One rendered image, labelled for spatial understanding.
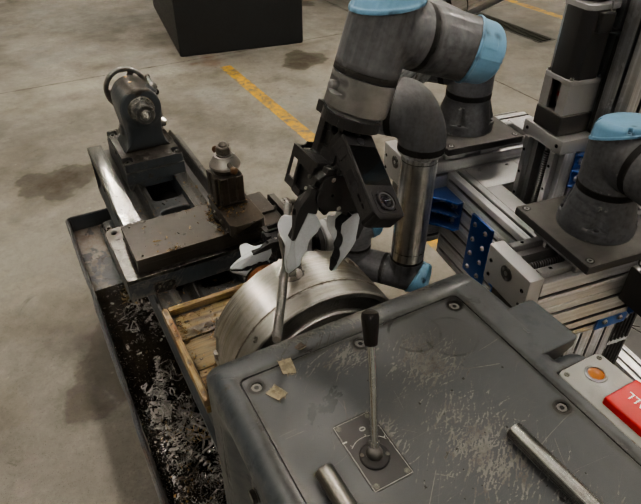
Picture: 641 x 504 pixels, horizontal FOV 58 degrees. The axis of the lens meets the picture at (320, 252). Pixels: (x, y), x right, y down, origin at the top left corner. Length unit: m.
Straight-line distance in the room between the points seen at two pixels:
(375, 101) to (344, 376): 0.35
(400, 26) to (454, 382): 0.43
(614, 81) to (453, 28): 0.77
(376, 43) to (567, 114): 0.83
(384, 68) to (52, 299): 2.53
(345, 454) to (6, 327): 2.39
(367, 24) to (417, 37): 0.06
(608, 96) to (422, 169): 0.46
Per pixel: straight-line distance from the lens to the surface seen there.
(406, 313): 0.85
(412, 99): 1.13
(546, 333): 0.87
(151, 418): 1.63
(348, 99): 0.65
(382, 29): 0.64
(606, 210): 1.22
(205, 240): 1.49
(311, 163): 0.69
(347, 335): 0.81
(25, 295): 3.09
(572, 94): 1.39
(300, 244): 0.71
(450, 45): 0.68
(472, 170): 1.60
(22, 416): 2.55
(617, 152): 1.16
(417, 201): 1.21
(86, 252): 2.29
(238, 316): 0.95
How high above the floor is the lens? 1.84
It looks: 38 degrees down
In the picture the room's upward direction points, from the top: straight up
